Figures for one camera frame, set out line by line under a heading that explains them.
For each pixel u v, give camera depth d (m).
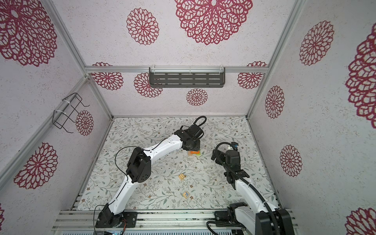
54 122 0.69
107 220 0.63
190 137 0.71
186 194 0.81
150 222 0.73
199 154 0.98
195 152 0.97
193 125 0.76
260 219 0.40
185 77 0.93
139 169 0.57
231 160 0.65
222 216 0.75
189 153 1.00
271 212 0.41
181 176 0.87
